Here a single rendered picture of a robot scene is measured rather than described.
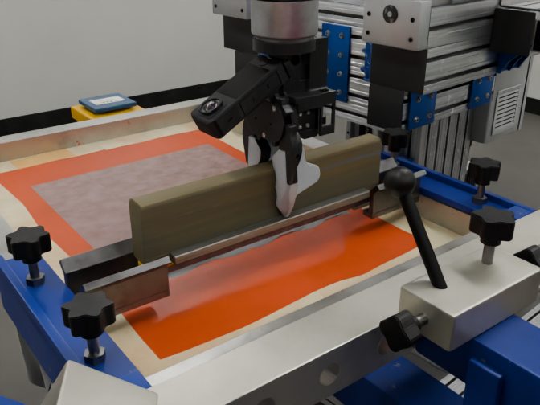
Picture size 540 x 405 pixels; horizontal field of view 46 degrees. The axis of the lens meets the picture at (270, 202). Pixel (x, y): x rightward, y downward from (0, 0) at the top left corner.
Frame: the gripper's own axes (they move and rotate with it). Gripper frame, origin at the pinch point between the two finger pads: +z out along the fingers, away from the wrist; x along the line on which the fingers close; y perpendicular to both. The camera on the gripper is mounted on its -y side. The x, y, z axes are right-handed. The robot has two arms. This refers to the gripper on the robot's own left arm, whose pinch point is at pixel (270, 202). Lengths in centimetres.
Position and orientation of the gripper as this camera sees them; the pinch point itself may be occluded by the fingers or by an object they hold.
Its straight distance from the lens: 78.9
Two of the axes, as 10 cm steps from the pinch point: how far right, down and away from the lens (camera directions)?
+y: 8.0, -2.6, 5.4
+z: 0.0, 9.0, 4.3
